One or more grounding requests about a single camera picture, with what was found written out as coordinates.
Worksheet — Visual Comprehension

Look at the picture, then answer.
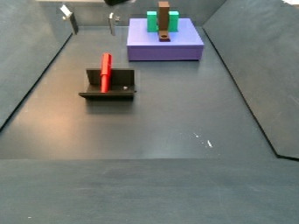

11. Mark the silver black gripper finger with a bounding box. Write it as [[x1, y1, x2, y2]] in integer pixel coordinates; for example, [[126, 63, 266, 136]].
[[61, 4, 79, 34], [109, 12, 121, 36]]

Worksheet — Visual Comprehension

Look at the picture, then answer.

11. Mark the purple base board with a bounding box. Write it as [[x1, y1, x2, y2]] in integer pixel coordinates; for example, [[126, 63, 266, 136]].
[[126, 18, 205, 61]]

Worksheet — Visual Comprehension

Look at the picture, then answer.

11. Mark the green block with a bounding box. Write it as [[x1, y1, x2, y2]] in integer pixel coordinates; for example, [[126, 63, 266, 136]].
[[146, 11, 181, 32]]

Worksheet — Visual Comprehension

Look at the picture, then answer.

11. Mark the brown upright slotted block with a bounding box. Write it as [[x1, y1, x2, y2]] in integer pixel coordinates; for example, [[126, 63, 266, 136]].
[[158, 1, 172, 42]]

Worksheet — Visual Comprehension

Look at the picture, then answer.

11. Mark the black angled bracket holder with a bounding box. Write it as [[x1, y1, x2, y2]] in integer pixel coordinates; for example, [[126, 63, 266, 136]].
[[79, 68, 137, 101]]

